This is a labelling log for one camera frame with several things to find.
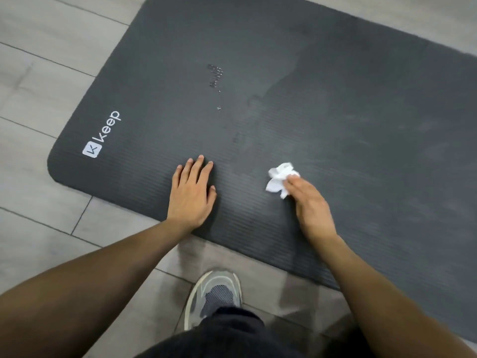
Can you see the person's right hand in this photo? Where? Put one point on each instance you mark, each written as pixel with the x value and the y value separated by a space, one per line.
pixel 313 212

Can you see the person's left hand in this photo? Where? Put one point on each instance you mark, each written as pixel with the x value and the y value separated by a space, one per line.
pixel 190 201

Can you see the white wipe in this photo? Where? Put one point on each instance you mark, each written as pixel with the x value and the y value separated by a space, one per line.
pixel 279 178

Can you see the dark grey yoga mat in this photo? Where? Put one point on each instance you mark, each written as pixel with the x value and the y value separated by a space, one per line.
pixel 335 108

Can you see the person's right forearm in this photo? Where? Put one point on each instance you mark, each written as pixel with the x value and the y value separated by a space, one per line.
pixel 402 309

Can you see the person's left forearm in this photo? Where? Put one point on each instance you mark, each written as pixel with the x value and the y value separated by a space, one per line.
pixel 74 294

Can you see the person's left shoe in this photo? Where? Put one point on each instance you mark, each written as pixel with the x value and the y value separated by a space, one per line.
pixel 212 290

